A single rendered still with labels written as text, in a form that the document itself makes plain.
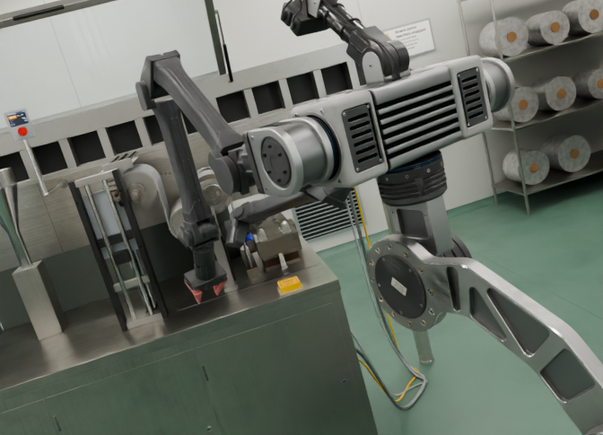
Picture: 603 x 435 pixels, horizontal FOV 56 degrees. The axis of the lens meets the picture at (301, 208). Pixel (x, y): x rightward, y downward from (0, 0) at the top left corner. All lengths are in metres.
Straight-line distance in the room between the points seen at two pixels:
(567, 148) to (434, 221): 4.19
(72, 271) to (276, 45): 2.86
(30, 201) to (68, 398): 0.84
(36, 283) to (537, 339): 1.77
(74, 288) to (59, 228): 0.26
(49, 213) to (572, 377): 2.02
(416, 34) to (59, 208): 3.51
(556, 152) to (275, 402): 3.76
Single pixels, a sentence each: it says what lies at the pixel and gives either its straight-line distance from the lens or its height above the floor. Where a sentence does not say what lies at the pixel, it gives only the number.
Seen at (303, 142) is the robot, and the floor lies 1.47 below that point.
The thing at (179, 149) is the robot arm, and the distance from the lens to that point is 1.43.
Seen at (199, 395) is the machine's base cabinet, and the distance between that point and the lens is 2.04.
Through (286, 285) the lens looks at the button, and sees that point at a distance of 1.91.
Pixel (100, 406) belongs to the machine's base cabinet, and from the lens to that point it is 2.06.
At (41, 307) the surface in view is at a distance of 2.31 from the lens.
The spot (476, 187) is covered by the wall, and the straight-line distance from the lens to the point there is 5.41.
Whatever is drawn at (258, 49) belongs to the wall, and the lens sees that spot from 4.77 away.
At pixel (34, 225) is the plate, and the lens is 2.51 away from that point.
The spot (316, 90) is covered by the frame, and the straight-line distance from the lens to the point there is 2.47.
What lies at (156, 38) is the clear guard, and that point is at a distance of 2.21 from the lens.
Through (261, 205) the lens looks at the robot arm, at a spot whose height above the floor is 1.22.
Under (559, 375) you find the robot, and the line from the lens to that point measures 1.01.
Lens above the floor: 1.58
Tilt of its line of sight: 13 degrees down
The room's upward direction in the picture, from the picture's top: 15 degrees counter-clockwise
